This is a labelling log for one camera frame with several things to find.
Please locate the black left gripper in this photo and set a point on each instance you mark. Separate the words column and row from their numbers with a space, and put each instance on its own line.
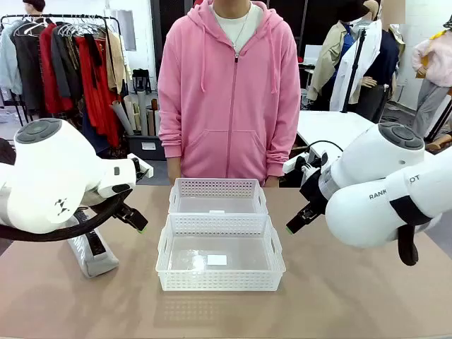
column 123, row 212

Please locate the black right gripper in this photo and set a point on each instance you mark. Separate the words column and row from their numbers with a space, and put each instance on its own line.
column 314, row 190

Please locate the person left forearm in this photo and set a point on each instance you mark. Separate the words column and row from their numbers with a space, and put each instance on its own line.
column 284, row 141

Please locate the person right forearm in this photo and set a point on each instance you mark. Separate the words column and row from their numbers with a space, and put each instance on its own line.
column 169, row 123

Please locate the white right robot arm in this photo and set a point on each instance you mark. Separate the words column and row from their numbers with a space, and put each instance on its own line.
column 370, row 219

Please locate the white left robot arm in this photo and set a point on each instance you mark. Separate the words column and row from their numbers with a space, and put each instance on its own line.
column 46, row 176

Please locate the person left hand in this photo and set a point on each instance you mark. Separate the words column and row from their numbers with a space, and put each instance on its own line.
column 271, row 181

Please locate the person right hand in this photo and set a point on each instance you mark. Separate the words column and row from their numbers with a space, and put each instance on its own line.
column 174, row 171

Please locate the grey storage bin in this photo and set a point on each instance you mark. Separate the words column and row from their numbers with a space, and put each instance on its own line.
column 146, row 146

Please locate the white perforated plastic basket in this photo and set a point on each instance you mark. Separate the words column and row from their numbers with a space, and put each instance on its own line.
column 219, row 280
column 219, row 187

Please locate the blue garment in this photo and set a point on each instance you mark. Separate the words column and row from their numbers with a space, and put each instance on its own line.
column 92, row 136

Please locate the white background table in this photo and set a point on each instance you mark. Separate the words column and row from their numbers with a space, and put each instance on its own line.
column 328, row 123

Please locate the brown cardboard tube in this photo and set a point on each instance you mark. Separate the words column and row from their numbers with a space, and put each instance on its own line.
column 150, row 123

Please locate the grey fabric roll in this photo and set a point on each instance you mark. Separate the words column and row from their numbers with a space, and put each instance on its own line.
column 121, row 116

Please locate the white cardboard tube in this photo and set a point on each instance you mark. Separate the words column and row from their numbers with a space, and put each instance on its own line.
column 142, row 113

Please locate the beige paper roll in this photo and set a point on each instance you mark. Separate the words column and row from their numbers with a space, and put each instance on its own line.
column 130, row 113

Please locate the person in pink hoodie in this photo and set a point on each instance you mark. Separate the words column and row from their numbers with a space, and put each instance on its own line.
column 212, row 123

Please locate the red dress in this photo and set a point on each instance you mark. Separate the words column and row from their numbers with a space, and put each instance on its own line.
column 100, row 99

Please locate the beige trench coat mannequin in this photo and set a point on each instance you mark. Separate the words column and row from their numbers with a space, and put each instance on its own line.
column 328, row 63

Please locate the beige shirt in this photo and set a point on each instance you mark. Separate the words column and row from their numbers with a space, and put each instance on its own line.
column 114, row 60

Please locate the black tripod pole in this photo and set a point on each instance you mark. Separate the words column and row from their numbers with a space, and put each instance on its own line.
column 356, row 63

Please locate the black stand leg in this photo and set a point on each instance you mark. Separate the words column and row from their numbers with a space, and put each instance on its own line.
column 439, row 121

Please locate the grey trousers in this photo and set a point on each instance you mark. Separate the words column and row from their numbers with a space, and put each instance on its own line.
column 429, row 102

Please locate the grey jacket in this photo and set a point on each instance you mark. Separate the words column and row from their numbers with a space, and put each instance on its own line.
column 65, row 63

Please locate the black scarf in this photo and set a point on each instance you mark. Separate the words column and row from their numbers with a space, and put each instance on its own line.
column 92, row 53

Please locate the red jacket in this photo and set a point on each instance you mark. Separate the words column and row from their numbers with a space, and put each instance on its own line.
column 49, row 70

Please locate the white coat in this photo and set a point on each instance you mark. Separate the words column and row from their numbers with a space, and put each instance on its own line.
column 370, row 53

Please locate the navy garment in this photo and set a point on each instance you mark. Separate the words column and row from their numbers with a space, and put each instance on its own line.
column 388, row 56

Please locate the dark brown coat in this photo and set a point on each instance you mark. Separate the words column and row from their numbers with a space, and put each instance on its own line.
column 30, row 70

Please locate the light blue sweater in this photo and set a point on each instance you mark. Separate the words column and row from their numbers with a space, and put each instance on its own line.
column 8, row 60

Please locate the pink fluffy sweater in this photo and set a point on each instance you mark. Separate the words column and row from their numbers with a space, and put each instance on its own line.
column 438, row 60

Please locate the black hat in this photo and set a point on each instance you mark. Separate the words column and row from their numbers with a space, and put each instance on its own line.
column 353, row 10

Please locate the black clothes rack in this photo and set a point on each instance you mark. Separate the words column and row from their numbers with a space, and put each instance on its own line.
column 70, row 16

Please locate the dark haired background figure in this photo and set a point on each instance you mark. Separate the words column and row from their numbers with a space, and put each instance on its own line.
column 34, row 5

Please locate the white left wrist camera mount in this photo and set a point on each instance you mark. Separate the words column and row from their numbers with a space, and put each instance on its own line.
column 145, row 172

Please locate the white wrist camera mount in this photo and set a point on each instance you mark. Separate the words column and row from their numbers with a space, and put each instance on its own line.
column 145, row 172
column 291, row 166

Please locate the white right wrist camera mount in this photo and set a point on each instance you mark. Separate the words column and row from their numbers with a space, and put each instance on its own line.
column 291, row 166

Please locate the black frame stand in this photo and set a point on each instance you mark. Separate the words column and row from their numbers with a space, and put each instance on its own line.
column 142, row 81

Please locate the white wall poster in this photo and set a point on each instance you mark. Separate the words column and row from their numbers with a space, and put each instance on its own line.
column 127, row 30

